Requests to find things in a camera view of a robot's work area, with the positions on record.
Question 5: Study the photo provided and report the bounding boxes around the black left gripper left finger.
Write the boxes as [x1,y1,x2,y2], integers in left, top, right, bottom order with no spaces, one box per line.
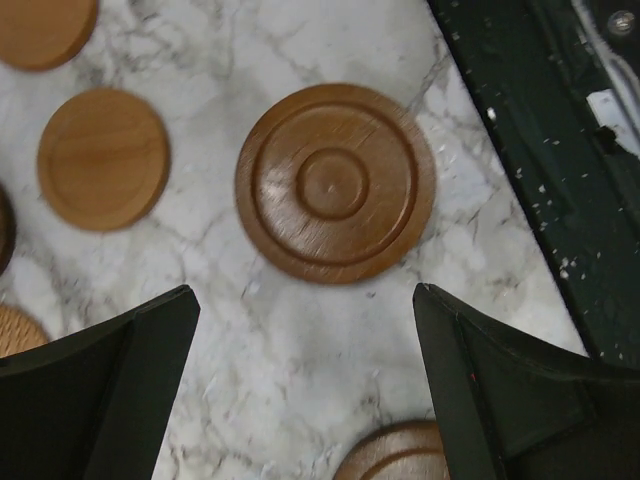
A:
[1,285,200,479]

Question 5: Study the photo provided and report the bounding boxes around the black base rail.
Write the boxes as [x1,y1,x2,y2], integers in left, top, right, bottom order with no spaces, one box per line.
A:
[430,1,639,369]

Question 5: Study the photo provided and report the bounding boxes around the dark walnut coaster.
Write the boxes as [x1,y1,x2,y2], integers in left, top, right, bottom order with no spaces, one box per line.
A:
[0,187,17,274]

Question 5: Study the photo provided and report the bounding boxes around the light brown wooden coaster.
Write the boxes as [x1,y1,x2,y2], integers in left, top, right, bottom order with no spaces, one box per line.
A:
[1,0,99,71]

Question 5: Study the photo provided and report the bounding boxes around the brown ringed wooden coaster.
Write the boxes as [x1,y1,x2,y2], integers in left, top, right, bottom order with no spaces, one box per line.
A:
[333,420,450,480]

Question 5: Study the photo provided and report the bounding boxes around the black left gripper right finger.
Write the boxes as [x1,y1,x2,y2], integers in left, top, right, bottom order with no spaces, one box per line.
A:
[413,284,639,479]

